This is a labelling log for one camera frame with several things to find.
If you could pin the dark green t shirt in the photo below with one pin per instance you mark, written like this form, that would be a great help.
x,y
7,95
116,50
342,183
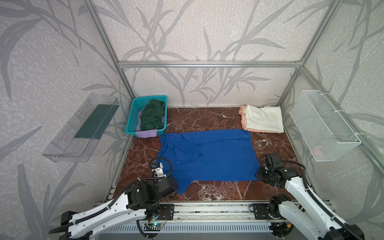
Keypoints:
x,y
152,115

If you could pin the purple t shirt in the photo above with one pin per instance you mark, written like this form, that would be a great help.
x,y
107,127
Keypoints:
x,y
144,134

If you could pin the clear plastic wall tray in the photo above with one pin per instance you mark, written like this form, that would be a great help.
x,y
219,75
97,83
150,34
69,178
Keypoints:
x,y
79,137

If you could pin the teal plastic laundry basket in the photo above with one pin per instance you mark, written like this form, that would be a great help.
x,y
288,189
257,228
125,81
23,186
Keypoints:
x,y
138,104

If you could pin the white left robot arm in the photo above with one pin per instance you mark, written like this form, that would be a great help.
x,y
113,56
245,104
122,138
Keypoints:
x,y
91,223

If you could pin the white wire mesh basket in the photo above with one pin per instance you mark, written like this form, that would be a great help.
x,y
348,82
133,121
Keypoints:
x,y
326,133

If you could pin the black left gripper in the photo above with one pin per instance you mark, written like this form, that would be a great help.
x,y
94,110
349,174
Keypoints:
x,y
167,186

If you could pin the cream folded t shirt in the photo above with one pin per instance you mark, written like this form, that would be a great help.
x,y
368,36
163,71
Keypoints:
x,y
264,118

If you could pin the horizontal aluminium frame bar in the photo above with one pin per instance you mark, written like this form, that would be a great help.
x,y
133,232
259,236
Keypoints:
x,y
209,64

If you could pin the pink folded t shirt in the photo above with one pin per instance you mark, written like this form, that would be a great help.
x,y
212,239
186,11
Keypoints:
x,y
243,123

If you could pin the green circuit board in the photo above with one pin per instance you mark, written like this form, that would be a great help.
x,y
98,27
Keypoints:
x,y
154,226

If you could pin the blue t shirt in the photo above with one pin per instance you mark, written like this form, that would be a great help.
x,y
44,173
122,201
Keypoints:
x,y
219,155

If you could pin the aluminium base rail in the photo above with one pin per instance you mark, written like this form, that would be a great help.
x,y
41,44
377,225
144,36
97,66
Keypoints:
x,y
213,211

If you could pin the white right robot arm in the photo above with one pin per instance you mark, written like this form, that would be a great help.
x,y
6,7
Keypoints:
x,y
312,217

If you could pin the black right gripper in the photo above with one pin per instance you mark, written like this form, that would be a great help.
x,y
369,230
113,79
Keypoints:
x,y
263,173

